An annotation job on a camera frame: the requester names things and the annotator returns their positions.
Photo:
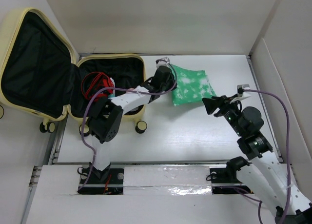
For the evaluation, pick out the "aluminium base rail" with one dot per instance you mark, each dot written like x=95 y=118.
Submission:
x=174 y=180

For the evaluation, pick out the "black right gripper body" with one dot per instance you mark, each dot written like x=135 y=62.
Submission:
x=229 y=111

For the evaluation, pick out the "green white tie-dye cloth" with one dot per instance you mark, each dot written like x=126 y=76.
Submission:
x=191 y=87

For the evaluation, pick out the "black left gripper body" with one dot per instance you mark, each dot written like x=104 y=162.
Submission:
x=168 y=84

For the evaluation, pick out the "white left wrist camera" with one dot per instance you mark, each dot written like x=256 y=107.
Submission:
x=165 y=61

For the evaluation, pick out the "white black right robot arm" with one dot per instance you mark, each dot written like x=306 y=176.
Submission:
x=260 y=169

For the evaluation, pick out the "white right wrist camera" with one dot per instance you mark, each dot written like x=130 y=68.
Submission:
x=242 y=93

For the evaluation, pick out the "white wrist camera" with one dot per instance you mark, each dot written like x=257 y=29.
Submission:
x=242 y=93
x=165 y=61

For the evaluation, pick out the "red black headphones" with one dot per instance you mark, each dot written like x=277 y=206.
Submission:
x=92 y=83

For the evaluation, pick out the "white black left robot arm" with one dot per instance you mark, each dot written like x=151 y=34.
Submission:
x=104 y=112

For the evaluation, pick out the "small white bottle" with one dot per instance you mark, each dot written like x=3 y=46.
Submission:
x=111 y=82

